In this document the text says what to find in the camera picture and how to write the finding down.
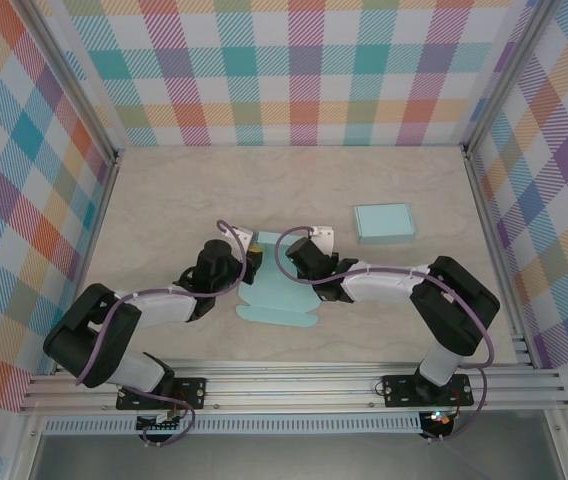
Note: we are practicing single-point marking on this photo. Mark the grey metal shelf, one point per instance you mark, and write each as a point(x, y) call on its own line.
point(289, 457)

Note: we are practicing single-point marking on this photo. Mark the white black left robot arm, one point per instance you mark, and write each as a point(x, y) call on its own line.
point(164, 305)

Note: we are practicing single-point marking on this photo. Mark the small circuit board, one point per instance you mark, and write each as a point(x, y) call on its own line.
point(161, 426)
point(439, 417)

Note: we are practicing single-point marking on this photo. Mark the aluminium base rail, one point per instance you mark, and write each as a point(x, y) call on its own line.
point(289, 385)

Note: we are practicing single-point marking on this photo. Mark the aluminium corner post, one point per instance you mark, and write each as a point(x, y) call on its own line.
point(77, 80)
point(506, 75)

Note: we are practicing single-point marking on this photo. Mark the aluminium side rail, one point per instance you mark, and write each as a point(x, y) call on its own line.
point(106, 200)
point(483, 200)

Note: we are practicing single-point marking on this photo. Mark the light blue paper box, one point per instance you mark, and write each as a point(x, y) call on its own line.
point(384, 222)
point(274, 300)

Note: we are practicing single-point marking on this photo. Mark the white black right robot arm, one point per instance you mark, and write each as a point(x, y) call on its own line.
point(384, 287)

